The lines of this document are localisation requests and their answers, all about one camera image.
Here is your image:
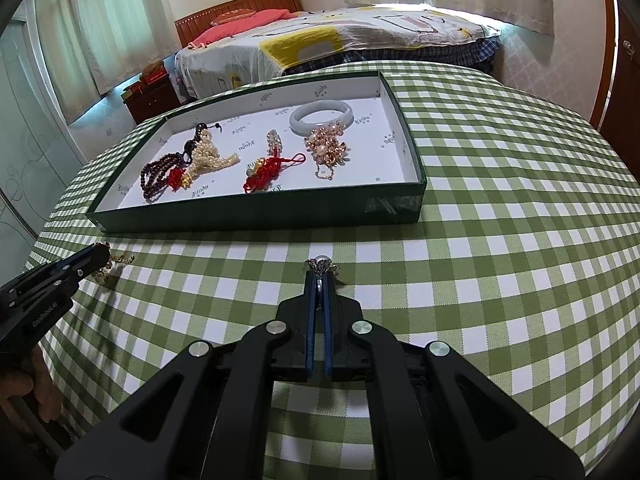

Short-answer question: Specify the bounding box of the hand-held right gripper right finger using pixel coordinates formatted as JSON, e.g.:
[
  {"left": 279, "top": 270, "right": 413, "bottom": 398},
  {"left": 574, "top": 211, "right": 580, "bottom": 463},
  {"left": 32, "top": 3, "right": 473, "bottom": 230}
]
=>
[{"left": 321, "top": 271, "right": 585, "bottom": 480}]

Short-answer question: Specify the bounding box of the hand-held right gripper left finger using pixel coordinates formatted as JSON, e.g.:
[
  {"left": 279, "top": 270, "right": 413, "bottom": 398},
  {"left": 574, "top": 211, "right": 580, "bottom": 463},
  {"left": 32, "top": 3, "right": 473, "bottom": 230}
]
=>
[{"left": 54, "top": 271, "right": 319, "bottom": 480}]

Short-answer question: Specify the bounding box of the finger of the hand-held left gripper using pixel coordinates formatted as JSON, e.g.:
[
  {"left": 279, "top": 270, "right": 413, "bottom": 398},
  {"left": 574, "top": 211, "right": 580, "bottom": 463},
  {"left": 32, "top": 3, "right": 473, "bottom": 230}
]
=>
[
  {"left": 10, "top": 243, "right": 110, "bottom": 287},
  {"left": 62, "top": 254, "right": 112, "bottom": 287}
]

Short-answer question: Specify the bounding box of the gold bead chain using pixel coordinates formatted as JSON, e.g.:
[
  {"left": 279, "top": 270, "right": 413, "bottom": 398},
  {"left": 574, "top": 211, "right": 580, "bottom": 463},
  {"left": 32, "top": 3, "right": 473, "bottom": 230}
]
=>
[{"left": 89, "top": 242, "right": 136, "bottom": 288}]

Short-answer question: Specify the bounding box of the silver ring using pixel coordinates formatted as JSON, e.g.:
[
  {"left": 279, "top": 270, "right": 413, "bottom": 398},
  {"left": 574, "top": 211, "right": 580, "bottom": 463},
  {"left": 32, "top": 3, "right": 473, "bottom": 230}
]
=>
[{"left": 306, "top": 256, "right": 341, "bottom": 281}]

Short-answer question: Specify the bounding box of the dark red bead necklace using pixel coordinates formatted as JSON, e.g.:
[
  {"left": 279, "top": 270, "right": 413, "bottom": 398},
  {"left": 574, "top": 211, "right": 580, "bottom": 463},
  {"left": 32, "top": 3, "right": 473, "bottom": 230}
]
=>
[{"left": 140, "top": 154, "right": 187, "bottom": 201}]

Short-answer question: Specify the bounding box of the dark green tray box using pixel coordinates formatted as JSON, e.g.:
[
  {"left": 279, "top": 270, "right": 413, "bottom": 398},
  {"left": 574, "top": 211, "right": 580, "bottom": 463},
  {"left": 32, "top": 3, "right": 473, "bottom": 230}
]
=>
[{"left": 86, "top": 71, "right": 427, "bottom": 234}]

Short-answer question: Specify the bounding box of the red and gold charm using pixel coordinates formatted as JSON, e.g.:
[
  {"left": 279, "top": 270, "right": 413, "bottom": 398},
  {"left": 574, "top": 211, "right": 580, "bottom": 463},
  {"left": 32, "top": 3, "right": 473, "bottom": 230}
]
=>
[{"left": 167, "top": 166, "right": 197, "bottom": 193}]

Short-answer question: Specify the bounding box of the red knot tassel charm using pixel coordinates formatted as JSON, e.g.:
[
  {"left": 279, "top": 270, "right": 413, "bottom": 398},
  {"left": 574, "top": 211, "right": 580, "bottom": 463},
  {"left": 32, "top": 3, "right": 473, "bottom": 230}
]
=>
[{"left": 242, "top": 152, "right": 307, "bottom": 196}]

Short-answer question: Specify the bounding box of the cream pearl necklace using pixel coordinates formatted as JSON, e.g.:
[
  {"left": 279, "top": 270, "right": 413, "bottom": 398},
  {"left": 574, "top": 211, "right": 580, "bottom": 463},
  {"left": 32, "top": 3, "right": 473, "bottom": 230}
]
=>
[{"left": 190, "top": 129, "right": 242, "bottom": 175}]

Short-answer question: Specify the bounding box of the pink pearl gold bracelet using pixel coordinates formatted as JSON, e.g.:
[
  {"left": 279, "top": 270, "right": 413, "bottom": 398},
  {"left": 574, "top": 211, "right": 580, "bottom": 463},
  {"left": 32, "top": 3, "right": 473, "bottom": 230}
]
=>
[{"left": 304, "top": 122, "right": 352, "bottom": 182}]

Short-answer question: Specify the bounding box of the person's left hand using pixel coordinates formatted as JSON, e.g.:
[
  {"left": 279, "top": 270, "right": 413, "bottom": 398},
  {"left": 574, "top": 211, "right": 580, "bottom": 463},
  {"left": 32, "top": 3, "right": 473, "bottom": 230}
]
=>
[{"left": 0, "top": 346, "right": 62, "bottom": 413}]

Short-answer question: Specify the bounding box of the frosted glass wardrobe door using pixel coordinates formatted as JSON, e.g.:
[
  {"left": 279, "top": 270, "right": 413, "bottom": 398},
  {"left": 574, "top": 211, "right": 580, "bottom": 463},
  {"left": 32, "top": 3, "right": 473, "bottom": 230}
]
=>
[{"left": 0, "top": 19, "right": 87, "bottom": 263}]

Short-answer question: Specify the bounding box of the dark wooden nightstand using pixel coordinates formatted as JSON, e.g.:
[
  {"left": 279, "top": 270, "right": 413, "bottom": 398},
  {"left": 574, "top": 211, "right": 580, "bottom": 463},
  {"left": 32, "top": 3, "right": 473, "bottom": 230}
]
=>
[{"left": 123, "top": 80, "right": 182, "bottom": 125}]

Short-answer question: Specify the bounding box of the green checked tablecloth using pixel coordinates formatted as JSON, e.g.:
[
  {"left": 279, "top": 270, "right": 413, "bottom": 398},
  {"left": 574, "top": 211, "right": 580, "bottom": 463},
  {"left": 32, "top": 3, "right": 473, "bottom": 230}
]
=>
[{"left": 25, "top": 60, "right": 640, "bottom": 480}]

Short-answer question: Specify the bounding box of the white jade bangle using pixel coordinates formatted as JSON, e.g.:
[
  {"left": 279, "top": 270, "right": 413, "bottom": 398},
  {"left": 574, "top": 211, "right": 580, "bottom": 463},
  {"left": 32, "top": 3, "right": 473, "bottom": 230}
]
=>
[{"left": 289, "top": 100, "right": 356, "bottom": 137}]

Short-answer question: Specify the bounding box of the wooden headboard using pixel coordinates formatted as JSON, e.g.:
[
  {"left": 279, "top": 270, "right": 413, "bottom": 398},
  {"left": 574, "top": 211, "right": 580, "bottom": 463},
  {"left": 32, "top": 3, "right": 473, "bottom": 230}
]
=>
[{"left": 173, "top": 0, "right": 305, "bottom": 47}]

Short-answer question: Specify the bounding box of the pink blanket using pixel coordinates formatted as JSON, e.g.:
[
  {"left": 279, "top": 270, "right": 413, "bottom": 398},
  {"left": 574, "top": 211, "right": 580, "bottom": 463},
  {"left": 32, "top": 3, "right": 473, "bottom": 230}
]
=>
[{"left": 186, "top": 8, "right": 293, "bottom": 51}]

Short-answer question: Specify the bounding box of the bed with patterned quilt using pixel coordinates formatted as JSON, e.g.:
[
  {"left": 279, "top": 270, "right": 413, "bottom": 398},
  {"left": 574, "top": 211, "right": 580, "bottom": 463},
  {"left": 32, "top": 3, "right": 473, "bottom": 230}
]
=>
[{"left": 175, "top": 5, "right": 502, "bottom": 106}]

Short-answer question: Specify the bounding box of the orange pillow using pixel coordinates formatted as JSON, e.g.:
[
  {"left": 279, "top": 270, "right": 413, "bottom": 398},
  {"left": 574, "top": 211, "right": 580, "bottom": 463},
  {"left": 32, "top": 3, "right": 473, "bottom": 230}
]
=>
[{"left": 210, "top": 8, "right": 252, "bottom": 27}]

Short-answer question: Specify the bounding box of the brown wooden door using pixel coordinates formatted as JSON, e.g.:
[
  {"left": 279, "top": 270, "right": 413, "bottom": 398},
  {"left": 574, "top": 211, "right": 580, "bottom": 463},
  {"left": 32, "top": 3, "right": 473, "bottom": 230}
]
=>
[{"left": 589, "top": 0, "right": 640, "bottom": 173}]

